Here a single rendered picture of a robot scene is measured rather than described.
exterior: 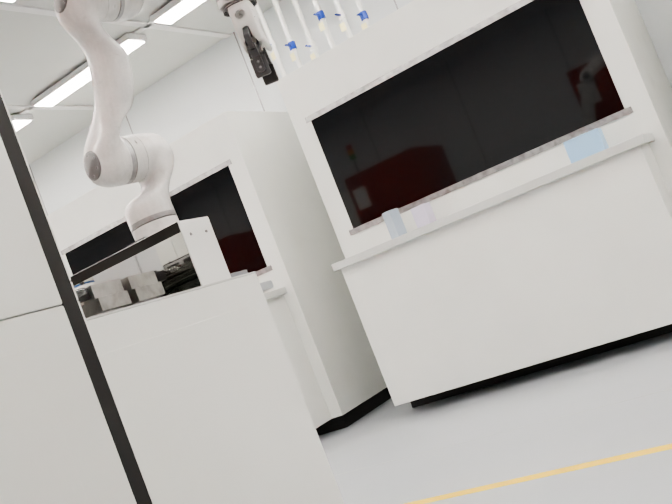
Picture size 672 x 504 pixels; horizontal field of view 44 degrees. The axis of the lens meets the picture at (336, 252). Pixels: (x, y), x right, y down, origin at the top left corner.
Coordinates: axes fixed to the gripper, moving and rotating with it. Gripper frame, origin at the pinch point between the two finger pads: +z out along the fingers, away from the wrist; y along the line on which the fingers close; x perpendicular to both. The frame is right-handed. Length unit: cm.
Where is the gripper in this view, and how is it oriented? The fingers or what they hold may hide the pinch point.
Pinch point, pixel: (266, 75)
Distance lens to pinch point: 179.9
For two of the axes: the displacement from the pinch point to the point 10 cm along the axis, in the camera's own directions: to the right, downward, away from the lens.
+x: -9.2, 3.7, 1.1
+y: 1.0, -0.4, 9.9
